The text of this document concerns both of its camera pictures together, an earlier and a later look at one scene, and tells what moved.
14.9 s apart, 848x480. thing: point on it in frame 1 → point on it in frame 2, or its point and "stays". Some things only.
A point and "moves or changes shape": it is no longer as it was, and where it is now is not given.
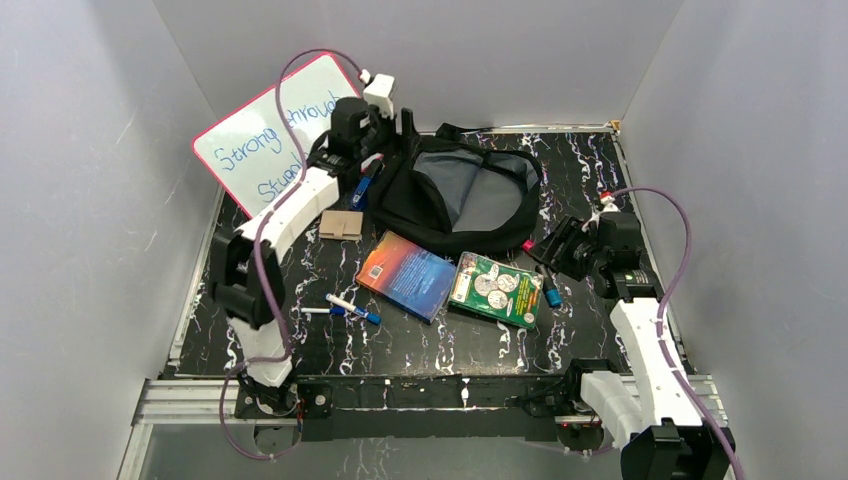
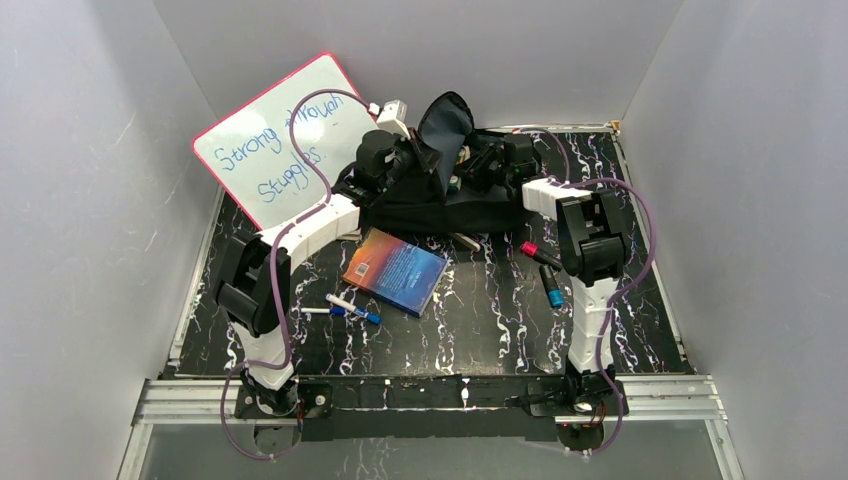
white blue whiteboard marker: x=354 y=308 stays
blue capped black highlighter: x=554 y=295 stays
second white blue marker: x=335 y=310 stays
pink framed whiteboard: x=251 y=153 stays
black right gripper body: x=578 y=252 → x=488 y=169
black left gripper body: x=385 y=129 → x=411 y=154
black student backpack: x=451 y=193 moves or changes shape
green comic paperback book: x=496 y=290 → x=454 y=185
